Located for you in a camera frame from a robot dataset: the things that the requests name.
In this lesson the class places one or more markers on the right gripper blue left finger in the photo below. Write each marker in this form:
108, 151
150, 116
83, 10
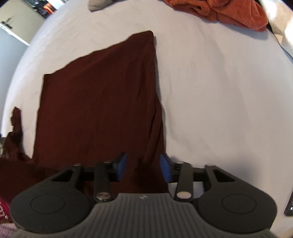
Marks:
119, 166

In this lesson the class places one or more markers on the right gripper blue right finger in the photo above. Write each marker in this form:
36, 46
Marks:
167, 167

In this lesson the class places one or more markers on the dark red sweater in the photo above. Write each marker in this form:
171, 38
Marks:
92, 110

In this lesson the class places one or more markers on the grey bed sheet mattress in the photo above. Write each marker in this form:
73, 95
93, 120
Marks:
226, 92

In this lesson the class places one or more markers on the smartphone on bed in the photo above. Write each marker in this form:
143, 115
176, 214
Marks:
289, 207

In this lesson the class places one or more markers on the grey pillow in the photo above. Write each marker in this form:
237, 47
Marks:
95, 5

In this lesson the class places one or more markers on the orange fleece blanket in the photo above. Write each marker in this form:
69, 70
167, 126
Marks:
244, 14

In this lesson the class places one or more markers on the white open door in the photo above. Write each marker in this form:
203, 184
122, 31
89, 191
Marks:
19, 20

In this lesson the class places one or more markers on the white crumpled garment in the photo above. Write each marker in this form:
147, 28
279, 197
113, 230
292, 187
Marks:
279, 16

